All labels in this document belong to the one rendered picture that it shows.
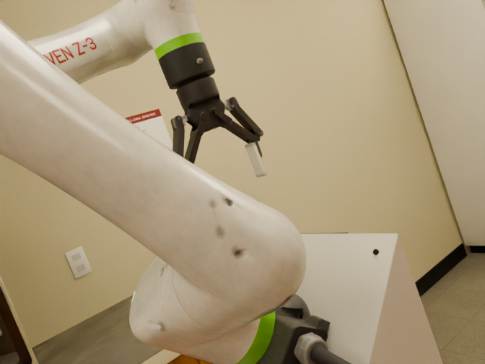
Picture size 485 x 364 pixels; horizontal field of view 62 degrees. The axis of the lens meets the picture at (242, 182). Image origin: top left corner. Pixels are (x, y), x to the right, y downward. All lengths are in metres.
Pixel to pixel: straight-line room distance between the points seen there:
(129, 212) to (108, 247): 1.43
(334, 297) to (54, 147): 0.43
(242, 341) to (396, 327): 0.21
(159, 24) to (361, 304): 0.55
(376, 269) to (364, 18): 2.66
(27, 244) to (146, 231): 1.40
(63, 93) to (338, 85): 2.41
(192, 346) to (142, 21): 0.53
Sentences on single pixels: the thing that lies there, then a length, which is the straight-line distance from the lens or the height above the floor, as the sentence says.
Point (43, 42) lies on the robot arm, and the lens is 0.72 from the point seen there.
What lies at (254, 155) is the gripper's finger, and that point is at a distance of 0.80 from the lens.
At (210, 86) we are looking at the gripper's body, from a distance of 0.75.
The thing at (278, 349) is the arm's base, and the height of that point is 1.08.
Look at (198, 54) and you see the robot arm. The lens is 0.74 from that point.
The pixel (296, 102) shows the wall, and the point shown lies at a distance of 2.45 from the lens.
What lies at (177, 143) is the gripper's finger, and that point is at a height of 1.41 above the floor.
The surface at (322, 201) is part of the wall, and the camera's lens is 2.44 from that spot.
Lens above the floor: 1.36
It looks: 4 degrees down
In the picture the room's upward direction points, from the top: 21 degrees counter-clockwise
